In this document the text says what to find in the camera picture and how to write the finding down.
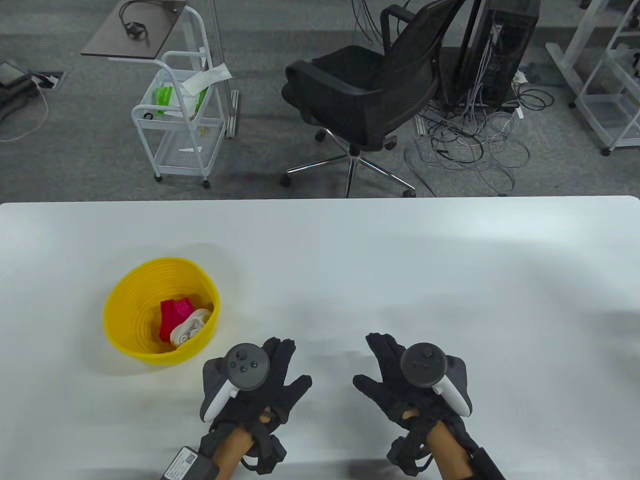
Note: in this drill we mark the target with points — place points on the black left glove sensor module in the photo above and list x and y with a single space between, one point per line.
270 455

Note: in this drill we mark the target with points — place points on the green packet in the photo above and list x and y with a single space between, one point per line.
164 97

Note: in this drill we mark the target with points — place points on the black office chair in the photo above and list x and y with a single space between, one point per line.
350 85

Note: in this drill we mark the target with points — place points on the white wheeled cart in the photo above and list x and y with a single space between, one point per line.
175 157

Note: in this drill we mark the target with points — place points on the black right wrist box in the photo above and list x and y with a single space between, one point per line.
487 465

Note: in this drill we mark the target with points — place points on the white power strip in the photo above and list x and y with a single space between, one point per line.
520 76

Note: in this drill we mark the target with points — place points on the black computer tower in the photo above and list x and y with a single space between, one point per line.
515 45

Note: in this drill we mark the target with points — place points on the white metal rack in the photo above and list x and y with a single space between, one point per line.
600 107

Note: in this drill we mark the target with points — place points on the person's right hand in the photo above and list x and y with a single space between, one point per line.
392 390

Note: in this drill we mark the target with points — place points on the person's left forearm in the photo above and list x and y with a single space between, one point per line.
230 452

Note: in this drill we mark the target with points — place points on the grey white right hand controller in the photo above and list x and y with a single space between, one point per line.
422 362

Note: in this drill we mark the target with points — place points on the dark brown side table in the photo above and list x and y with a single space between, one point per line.
110 45

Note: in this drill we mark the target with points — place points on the black right glove sensor module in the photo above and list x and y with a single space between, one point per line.
407 455

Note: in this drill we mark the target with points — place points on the black glove sensor module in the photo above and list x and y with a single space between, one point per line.
407 455
270 455

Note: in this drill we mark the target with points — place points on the grey white hand controller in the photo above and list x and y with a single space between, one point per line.
422 362
245 365

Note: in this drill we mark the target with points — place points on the person's left hand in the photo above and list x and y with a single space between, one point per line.
280 385

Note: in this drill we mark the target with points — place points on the person's right forearm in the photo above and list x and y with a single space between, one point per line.
450 450

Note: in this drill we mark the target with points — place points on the black labelled left wrist box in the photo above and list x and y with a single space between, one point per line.
185 462

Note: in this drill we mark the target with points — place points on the floor socket box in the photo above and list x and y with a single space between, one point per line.
50 80

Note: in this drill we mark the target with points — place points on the white desk leg frame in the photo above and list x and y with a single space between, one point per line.
562 62

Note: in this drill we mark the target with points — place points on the yellow woven basket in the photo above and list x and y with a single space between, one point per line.
130 310

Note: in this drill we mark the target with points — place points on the black floor equipment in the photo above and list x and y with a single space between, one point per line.
15 90

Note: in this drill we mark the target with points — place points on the white paper sheet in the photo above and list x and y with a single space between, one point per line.
210 76

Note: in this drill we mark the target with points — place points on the grey white left hand controller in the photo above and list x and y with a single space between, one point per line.
245 365

